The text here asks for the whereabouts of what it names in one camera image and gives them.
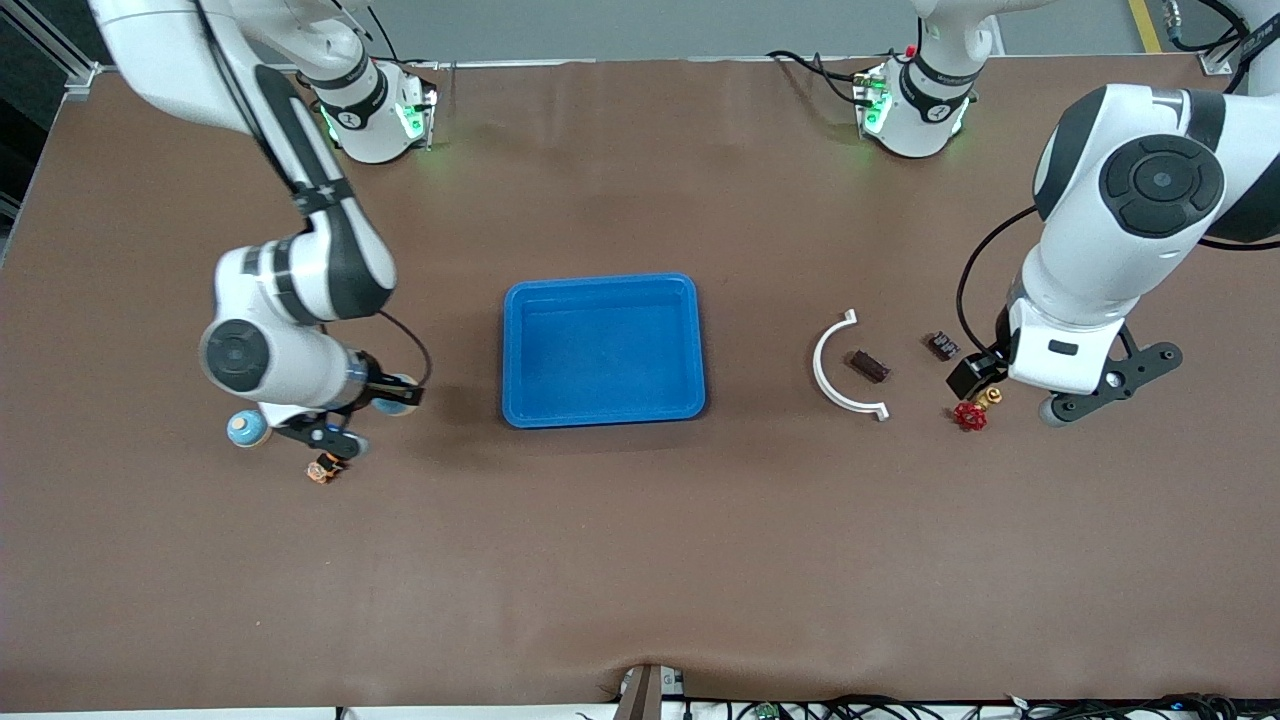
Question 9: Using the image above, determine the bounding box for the black cable bundle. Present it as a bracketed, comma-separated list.
[575, 692, 1280, 720]

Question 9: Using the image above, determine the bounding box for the red valve with brass fitting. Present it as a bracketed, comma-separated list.
[952, 388, 1004, 433]

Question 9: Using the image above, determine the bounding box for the brown table mat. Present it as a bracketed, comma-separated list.
[0, 55, 1280, 713]

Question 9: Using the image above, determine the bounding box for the metal clamp bracket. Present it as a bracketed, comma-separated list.
[612, 662, 687, 720]

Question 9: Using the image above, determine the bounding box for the black left base cable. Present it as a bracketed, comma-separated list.
[767, 48, 873, 109]

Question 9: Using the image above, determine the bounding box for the white curved plastic bracket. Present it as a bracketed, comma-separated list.
[811, 308, 891, 423]

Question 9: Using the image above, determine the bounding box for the black right base cable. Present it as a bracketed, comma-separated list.
[368, 8, 443, 73]

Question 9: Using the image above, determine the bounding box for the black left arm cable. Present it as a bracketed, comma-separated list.
[956, 204, 1042, 357]

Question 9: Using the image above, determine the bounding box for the black base cable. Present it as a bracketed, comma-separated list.
[767, 48, 873, 109]
[368, 8, 443, 73]

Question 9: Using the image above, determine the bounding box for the blue plastic tray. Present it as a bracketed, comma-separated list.
[501, 272, 708, 430]

